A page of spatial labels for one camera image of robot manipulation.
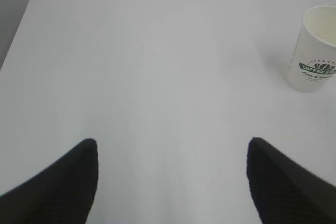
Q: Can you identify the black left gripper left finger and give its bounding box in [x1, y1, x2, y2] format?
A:
[1, 139, 99, 223]

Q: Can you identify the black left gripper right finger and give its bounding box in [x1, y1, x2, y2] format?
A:
[247, 137, 335, 223]

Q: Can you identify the white paper coffee cup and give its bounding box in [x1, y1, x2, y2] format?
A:
[287, 6, 335, 92]

